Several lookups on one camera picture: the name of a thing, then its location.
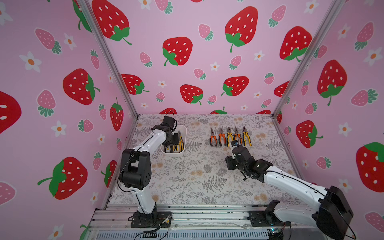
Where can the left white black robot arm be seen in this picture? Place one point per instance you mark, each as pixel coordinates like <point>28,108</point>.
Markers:
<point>136,168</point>

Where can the left aluminium corner post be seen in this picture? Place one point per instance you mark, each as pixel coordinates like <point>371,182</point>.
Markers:
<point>90,17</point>

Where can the yellow black pliers large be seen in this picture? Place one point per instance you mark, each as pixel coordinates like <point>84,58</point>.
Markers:
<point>230,136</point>

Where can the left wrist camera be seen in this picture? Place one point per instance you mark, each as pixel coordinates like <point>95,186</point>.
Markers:
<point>169,122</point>

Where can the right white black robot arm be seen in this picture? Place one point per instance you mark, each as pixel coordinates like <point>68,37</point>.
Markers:
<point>325,208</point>

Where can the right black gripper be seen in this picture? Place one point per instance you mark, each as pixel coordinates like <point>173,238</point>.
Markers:
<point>236,149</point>

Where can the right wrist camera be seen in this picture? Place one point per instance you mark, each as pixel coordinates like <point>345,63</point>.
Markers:
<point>234,143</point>

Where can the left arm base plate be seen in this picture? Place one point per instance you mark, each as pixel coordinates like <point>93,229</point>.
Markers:
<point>154,220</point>

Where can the orange black long-nose pliers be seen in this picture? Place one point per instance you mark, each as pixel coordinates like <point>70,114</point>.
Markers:
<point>238,136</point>

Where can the aluminium rail frame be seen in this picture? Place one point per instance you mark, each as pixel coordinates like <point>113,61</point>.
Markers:
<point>195,222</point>

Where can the aluminium corner post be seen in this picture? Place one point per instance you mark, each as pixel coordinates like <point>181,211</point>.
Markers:
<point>322,31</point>
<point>90,17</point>

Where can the orange black pliers large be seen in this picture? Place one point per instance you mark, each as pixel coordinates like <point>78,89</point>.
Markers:
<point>222,138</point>

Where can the orange handled pliers small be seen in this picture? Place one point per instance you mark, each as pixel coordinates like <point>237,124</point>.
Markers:
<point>213,139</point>

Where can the right aluminium corner post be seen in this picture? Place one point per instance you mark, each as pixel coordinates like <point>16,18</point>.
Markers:
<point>322,31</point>

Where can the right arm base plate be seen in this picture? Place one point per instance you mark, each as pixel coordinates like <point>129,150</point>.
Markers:
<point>266,219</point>

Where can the white plastic storage box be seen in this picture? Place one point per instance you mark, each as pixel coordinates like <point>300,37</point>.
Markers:
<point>177,146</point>

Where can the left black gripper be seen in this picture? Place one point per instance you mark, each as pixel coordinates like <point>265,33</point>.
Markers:
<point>175,142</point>

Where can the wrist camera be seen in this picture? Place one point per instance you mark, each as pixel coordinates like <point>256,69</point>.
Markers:
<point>169,122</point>
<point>234,143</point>

